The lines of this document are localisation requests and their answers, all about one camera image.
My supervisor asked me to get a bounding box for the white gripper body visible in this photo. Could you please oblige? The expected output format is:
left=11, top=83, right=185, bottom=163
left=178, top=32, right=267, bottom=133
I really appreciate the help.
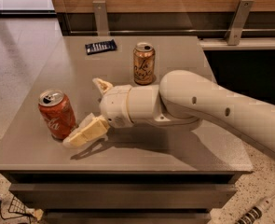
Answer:
left=100, top=85, right=133, bottom=128

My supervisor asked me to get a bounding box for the right metal bracket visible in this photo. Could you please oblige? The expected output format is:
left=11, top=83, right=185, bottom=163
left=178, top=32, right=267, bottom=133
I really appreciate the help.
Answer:
left=225, top=0, right=254, bottom=46

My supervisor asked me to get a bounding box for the left metal bracket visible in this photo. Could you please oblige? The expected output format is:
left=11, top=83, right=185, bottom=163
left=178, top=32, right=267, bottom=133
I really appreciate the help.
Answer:
left=92, top=0, right=110, bottom=36

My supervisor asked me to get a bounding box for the grey drawer cabinet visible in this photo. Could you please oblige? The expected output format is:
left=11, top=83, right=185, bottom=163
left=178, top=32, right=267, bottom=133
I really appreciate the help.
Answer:
left=0, top=36, right=253, bottom=224

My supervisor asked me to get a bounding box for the white power strip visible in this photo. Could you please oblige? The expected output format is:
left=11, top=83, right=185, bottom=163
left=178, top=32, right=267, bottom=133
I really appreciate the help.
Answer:
left=234, top=194, right=275, bottom=224

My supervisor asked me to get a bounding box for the orange LaCroix can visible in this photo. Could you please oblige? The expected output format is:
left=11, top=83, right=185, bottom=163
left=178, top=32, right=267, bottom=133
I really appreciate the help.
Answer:
left=133, top=42, right=156, bottom=85

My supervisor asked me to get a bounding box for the red coke can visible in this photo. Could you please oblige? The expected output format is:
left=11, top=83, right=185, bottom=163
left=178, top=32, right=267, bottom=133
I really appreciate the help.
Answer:
left=38, top=89, right=77, bottom=140

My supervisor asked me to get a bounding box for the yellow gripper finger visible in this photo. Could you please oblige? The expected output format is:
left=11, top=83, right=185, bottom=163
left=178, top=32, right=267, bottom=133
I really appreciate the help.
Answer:
left=62, top=113, right=110, bottom=148
left=92, top=77, right=113, bottom=95

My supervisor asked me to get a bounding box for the metal bracket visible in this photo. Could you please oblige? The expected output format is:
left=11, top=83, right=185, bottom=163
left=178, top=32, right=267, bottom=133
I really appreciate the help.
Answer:
left=92, top=0, right=110, bottom=36
left=225, top=0, right=254, bottom=46

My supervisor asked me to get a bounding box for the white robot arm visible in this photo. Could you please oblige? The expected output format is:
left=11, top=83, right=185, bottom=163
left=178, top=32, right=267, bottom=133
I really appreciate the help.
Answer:
left=63, top=70, right=275, bottom=160

